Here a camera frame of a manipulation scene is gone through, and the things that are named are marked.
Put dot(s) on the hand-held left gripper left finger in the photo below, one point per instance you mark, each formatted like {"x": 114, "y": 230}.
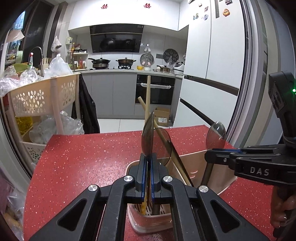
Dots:
{"x": 145, "y": 178}

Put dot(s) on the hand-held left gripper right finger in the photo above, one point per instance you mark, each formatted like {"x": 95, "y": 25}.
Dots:
{"x": 152, "y": 178}

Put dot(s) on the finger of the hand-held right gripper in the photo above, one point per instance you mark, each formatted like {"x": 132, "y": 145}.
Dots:
{"x": 259, "y": 148}
{"x": 217, "y": 156}

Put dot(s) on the beige plastic utensil holder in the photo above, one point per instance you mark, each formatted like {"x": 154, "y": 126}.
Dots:
{"x": 196, "y": 166}

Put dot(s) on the grooved wooden chopstick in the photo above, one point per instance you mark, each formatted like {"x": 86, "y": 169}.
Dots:
{"x": 148, "y": 97}

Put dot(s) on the person's right hand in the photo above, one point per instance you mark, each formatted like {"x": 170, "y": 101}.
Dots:
{"x": 282, "y": 210}

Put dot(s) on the cardboard box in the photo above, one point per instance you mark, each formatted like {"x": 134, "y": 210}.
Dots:
{"x": 161, "y": 115}

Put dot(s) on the black built-in oven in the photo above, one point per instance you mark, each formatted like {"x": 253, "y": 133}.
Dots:
{"x": 159, "y": 95}

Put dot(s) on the black hanging garment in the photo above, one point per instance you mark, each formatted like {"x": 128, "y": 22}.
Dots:
{"x": 86, "y": 109}

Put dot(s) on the white rice cooker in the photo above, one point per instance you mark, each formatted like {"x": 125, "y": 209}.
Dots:
{"x": 180, "y": 67}

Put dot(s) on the white refrigerator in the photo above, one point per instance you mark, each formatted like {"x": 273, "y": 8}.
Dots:
{"x": 208, "y": 58}

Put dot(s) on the small steel pot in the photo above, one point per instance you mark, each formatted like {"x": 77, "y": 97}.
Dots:
{"x": 164, "y": 69}

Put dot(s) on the pile of clear plastic bags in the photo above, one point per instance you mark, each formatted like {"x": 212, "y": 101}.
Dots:
{"x": 50, "y": 129}

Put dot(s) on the round dark divided tray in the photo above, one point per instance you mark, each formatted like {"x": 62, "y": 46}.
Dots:
{"x": 170, "y": 55}

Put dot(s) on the bronze pot with lid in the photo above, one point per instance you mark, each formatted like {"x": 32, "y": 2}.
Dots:
{"x": 126, "y": 62}

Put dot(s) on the round metal steamer rack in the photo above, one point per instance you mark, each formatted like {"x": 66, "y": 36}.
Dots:
{"x": 146, "y": 59}

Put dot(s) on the black wok with lid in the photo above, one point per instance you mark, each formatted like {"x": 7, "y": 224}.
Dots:
{"x": 100, "y": 62}

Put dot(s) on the yellow oil bottle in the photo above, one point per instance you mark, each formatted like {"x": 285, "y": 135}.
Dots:
{"x": 24, "y": 125}

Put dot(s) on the clear bag of food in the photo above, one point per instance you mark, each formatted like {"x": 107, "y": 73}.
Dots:
{"x": 13, "y": 208}

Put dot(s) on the white spice rack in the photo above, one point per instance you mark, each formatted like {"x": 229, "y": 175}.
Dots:
{"x": 78, "y": 60}

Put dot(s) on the cluster of fridge magnets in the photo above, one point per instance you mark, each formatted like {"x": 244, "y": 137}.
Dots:
{"x": 226, "y": 12}

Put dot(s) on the beige plastic storage cart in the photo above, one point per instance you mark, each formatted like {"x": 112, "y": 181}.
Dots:
{"x": 30, "y": 99}

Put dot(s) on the black range hood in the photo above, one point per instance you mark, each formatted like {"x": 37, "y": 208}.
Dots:
{"x": 115, "y": 41}

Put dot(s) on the hanging white plastic bag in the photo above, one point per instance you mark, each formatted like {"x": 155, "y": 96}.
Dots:
{"x": 56, "y": 45}

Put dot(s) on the curved kitchen faucet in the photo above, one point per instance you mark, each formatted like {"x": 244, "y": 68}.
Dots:
{"x": 42, "y": 55}

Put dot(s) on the crumpled clear plastic bag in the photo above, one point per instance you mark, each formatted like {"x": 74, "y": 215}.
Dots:
{"x": 13, "y": 81}

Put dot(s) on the red paper decal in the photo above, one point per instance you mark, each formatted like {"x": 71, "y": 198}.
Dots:
{"x": 104, "y": 6}
{"x": 147, "y": 5}

